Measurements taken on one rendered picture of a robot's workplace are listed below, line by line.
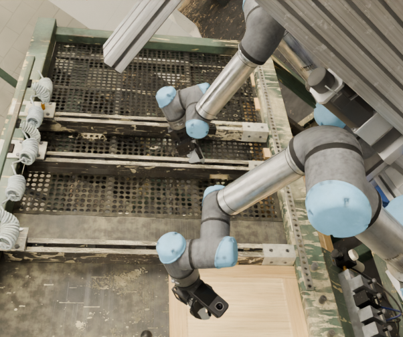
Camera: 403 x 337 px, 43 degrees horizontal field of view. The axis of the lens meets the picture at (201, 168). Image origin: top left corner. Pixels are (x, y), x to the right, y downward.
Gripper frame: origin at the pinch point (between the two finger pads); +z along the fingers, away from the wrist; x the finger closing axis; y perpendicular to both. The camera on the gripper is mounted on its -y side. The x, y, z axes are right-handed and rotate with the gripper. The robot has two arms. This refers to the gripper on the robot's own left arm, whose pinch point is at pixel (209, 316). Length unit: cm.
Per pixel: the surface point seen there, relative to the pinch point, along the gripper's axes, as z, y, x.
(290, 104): 121, 130, -205
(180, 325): 23.3, 19.6, 2.2
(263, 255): 29, 15, -38
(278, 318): 36.5, -1.3, -22.9
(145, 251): 12.5, 44.6, -9.8
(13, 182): -20, 85, 5
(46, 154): -5, 106, -17
